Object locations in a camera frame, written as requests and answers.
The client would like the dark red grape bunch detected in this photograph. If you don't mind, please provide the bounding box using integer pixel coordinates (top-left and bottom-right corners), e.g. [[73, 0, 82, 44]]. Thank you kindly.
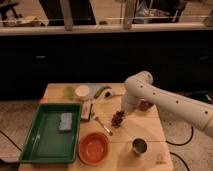
[[111, 111, 124, 127]]

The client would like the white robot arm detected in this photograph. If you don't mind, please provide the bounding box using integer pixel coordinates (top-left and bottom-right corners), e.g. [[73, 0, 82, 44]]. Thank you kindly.
[[121, 71, 213, 138]]

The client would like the dark purple bowl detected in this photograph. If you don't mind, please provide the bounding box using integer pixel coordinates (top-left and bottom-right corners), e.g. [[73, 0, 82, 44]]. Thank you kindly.
[[138, 100, 153, 111]]

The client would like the red orange bowl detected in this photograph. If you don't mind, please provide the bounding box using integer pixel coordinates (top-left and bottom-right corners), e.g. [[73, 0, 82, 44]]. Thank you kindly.
[[78, 132, 109, 166]]

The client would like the green vegetable toy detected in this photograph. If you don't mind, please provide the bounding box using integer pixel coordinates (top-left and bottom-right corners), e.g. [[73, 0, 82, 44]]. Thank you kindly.
[[94, 86, 112, 99]]

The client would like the small metal cup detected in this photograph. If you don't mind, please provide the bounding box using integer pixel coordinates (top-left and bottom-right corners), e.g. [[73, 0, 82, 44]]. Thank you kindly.
[[132, 138, 147, 155]]

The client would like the small brown box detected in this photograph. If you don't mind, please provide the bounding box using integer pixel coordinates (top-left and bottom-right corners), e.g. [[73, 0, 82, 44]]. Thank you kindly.
[[81, 102, 93, 121]]

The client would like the light green cup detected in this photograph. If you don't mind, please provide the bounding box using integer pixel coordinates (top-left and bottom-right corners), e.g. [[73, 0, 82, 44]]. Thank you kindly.
[[63, 86, 75, 100]]

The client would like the grey blue sponge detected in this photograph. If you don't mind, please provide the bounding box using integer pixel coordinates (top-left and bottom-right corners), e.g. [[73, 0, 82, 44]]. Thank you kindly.
[[59, 113, 72, 131]]

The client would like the green plastic tray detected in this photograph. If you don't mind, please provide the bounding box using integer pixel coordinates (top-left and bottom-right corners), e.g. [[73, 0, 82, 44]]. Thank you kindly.
[[19, 103, 82, 164]]

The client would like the long handled spoon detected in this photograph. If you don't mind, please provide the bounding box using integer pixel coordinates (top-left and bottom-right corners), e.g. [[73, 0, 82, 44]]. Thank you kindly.
[[105, 92, 123, 98]]

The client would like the black floor cable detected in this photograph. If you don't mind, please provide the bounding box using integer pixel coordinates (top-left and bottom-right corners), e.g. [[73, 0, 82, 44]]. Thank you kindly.
[[165, 124, 195, 147]]

